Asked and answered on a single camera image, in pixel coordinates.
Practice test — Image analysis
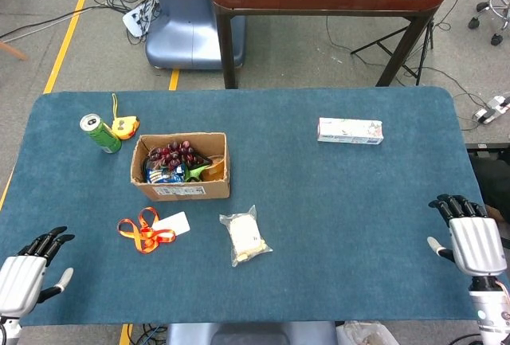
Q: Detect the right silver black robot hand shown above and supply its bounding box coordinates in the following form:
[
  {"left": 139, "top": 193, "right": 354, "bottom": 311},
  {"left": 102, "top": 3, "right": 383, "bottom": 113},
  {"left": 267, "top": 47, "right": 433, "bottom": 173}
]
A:
[{"left": 426, "top": 194, "right": 509, "bottom": 277}]

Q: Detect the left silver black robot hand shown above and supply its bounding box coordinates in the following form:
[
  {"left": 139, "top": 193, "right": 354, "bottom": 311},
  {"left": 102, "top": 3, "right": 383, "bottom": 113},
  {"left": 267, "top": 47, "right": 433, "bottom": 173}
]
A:
[{"left": 0, "top": 225, "right": 76, "bottom": 318}]

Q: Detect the bagged white snack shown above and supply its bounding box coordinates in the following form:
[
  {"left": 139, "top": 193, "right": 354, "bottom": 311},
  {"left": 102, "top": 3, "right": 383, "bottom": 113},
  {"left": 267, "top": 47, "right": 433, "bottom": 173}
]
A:
[{"left": 218, "top": 204, "right": 274, "bottom": 269}]

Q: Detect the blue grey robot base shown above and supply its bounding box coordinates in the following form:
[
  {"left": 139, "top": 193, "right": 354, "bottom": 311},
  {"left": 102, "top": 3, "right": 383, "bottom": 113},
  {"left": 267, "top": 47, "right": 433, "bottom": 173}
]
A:
[{"left": 144, "top": 0, "right": 247, "bottom": 70}]

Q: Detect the clear plastic bag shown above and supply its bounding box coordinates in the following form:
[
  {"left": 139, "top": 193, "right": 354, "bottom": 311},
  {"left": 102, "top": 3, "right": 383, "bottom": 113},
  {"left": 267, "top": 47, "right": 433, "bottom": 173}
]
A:
[{"left": 336, "top": 320, "right": 398, "bottom": 345}]

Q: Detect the white toothpaste box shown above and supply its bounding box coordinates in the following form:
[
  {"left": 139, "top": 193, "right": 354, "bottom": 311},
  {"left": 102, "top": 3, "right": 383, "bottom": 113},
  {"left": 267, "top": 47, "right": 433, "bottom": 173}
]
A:
[{"left": 316, "top": 117, "right": 385, "bottom": 146}]

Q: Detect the open cardboard box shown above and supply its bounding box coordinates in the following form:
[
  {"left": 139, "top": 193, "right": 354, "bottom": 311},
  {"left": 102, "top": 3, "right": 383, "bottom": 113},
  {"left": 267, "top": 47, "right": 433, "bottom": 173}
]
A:
[{"left": 130, "top": 131, "right": 232, "bottom": 202}]

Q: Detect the blue felt table cover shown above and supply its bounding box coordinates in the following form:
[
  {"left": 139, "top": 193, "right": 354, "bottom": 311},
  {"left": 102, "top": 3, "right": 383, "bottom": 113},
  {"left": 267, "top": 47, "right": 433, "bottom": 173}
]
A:
[{"left": 0, "top": 85, "right": 510, "bottom": 327}]

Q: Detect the white badge card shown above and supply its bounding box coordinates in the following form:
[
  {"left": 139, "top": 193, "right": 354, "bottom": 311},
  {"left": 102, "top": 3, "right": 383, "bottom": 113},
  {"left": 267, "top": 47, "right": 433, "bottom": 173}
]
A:
[{"left": 151, "top": 211, "right": 191, "bottom": 237}]

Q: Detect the green drink can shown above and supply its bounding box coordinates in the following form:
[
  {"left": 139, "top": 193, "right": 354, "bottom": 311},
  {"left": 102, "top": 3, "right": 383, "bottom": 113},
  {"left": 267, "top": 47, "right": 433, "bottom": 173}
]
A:
[{"left": 79, "top": 113, "right": 123, "bottom": 155}]

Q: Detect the blue cookie packet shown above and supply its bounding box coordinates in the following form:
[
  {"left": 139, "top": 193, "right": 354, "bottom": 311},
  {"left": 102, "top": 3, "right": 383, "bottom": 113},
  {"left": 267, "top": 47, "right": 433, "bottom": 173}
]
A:
[{"left": 145, "top": 163, "right": 187, "bottom": 185}]

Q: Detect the bunch of red grapes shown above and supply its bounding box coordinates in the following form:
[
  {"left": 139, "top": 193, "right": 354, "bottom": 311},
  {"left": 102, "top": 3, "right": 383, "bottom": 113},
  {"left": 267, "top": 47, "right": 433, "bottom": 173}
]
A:
[{"left": 147, "top": 141, "right": 204, "bottom": 171}]

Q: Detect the black tripod stand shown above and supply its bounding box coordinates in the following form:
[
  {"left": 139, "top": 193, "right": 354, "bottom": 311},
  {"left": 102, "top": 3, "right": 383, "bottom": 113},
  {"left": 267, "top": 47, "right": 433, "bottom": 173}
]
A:
[{"left": 350, "top": 0, "right": 467, "bottom": 86}]

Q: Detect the green plastic tool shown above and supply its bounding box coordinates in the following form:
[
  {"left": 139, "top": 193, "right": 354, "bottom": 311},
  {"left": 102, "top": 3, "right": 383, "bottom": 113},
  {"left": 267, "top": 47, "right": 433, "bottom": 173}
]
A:
[{"left": 183, "top": 163, "right": 212, "bottom": 183}]

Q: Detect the grey blue robot torso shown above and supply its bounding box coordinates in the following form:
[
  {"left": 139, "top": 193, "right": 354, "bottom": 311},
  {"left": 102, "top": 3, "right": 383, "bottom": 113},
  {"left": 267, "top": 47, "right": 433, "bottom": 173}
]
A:
[{"left": 165, "top": 320, "right": 339, "bottom": 345}]

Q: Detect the chrome rolling stool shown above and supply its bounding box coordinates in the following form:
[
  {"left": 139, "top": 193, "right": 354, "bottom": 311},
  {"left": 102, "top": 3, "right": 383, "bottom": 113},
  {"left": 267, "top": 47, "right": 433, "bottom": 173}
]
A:
[{"left": 468, "top": 0, "right": 510, "bottom": 46}]

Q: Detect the white power strip with plugs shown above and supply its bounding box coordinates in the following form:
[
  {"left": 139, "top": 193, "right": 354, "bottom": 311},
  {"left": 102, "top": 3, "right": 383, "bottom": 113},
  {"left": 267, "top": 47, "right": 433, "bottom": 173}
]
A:
[{"left": 121, "top": 0, "right": 160, "bottom": 38}]

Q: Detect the orange ribbon lanyard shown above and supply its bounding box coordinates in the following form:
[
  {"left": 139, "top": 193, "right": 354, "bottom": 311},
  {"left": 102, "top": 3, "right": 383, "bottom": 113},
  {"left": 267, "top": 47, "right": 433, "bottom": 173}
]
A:
[{"left": 116, "top": 206, "right": 177, "bottom": 254}]

